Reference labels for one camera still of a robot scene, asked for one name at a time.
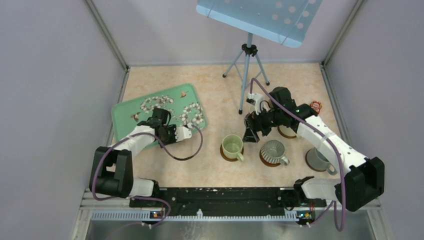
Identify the pale green cup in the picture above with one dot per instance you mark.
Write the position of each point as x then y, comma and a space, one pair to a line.
232, 142

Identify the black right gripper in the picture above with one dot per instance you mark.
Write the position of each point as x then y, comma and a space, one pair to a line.
254, 121

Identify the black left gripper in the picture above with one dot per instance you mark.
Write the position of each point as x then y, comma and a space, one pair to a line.
172, 128

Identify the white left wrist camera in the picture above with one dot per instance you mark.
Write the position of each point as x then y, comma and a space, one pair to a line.
183, 132

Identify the dark brown wooden coaster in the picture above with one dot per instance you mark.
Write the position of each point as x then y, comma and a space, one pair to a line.
237, 156

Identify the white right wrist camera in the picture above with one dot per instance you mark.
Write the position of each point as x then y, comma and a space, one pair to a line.
257, 103

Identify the green floral serving tray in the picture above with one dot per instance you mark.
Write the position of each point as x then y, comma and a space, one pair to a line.
181, 101

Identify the blue music stand with tripod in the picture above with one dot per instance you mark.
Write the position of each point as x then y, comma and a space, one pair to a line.
285, 22

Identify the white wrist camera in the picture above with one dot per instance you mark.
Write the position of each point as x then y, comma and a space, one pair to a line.
257, 103
183, 132

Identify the small red toy packet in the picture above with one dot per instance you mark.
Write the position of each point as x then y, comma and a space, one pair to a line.
316, 106

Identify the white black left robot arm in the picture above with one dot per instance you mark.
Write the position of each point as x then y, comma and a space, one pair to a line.
112, 170

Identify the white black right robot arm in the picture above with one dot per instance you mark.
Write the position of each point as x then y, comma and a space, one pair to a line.
362, 178

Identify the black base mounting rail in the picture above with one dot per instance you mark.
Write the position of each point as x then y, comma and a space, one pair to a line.
227, 201

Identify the metallic grey cup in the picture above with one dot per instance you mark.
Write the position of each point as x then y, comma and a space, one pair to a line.
274, 151

